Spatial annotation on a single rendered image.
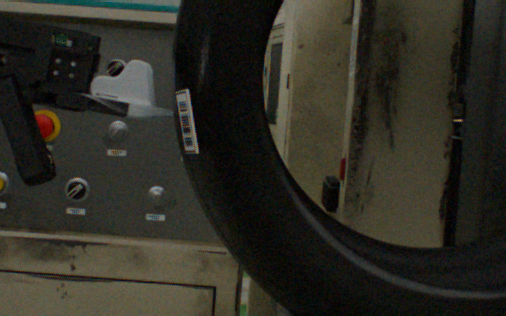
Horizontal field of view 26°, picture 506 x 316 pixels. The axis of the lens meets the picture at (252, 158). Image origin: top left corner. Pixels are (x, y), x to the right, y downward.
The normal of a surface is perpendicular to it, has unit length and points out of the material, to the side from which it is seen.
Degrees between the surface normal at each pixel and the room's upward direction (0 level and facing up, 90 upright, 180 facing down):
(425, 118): 90
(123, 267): 90
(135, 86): 90
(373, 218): 90
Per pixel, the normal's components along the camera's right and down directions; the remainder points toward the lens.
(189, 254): -0.01, 0.05
